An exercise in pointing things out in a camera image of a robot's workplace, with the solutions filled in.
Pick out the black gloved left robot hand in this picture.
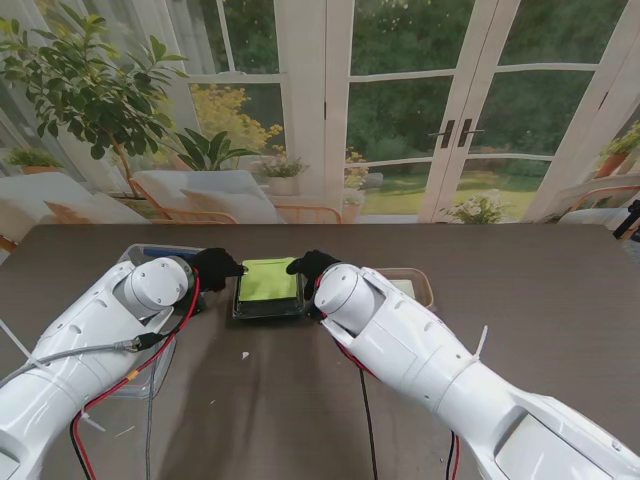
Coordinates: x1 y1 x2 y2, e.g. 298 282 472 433
192 247 250 294

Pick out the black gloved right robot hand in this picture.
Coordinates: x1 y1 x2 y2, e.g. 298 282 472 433
286 249 344 302

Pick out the clear lid with green paper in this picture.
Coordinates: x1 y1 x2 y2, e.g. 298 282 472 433
233 257 306 317

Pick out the clear container with blue clips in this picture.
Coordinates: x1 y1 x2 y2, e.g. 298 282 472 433
118 243 207 265

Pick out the black plastic ridged tray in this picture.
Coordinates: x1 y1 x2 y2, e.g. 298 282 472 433
232 272 308 323

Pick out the clear lid with white label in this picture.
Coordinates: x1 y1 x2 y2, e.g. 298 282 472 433
373 268 435 307

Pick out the clear lid with blue label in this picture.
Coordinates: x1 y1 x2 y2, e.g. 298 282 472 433
107 329 177 402

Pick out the printed garden door backdrop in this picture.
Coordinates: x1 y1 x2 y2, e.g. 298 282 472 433
0 0 640 227

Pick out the white zip tie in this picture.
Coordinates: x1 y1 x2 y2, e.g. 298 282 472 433
81 408 107 433
468 324 490 369
0 319 34 364

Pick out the black tripod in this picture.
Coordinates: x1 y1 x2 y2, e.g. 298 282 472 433
612 199 640 242

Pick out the red left arm cable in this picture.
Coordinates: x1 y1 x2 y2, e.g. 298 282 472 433
69 269 202 480

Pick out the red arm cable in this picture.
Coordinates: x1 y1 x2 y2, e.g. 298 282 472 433
335 339 462 480
69 269 202 480

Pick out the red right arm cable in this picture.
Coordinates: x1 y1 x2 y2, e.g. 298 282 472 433
335 339 462 480

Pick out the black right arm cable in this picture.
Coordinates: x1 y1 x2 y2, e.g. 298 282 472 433
357 367 380 480

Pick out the grey left arm cable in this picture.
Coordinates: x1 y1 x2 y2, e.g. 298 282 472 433
0 332 166 480

